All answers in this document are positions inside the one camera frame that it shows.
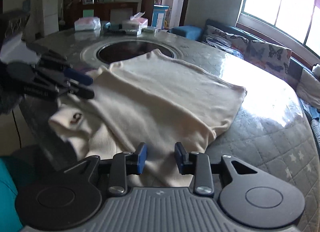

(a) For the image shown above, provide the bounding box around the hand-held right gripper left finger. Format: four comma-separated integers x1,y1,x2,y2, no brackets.
64,142,147,197

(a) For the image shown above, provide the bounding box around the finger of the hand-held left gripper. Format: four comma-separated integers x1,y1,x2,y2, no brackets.
56,80,95,99
26,43,94,86

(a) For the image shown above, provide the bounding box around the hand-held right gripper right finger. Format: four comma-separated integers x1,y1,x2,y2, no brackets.
174,142,258,196

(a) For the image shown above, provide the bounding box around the cream long-sleeve shirt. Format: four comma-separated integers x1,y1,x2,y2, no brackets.
49,49,248,188

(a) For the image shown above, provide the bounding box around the round black induction cooktop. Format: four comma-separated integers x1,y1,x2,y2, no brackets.
96,41,173,63

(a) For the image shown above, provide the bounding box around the pink white soft tissue pack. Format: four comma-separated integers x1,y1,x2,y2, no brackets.
74,17,101,31

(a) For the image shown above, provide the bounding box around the white refrigerator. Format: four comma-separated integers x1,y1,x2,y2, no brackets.
42,0,59,37

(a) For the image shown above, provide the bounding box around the white tissue box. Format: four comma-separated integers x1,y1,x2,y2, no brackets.
122,12,149,31

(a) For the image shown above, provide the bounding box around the blue white bin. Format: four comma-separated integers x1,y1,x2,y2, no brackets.
152,5,169,29

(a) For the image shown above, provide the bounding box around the blue cushion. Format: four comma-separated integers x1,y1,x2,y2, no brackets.
170,25,203,42

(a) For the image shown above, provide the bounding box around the wide butterfly print pillow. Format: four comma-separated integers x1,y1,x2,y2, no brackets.
202,25,248,59

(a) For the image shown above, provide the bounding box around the teal cloth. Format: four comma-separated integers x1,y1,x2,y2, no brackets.
0,157,23,232

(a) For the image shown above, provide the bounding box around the dark teal sofa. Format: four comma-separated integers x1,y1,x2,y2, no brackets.
200,19,320,149

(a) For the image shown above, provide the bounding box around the square butterfly print pillow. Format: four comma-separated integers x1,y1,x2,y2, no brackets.
244,40,293,74

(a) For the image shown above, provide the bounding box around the plain grey pillow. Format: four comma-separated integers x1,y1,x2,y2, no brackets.
296,68,320,103

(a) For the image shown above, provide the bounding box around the window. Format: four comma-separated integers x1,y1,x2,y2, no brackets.
236,0,320,58

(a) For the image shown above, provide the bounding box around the black cable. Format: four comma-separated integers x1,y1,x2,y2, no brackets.
12,109,23,151

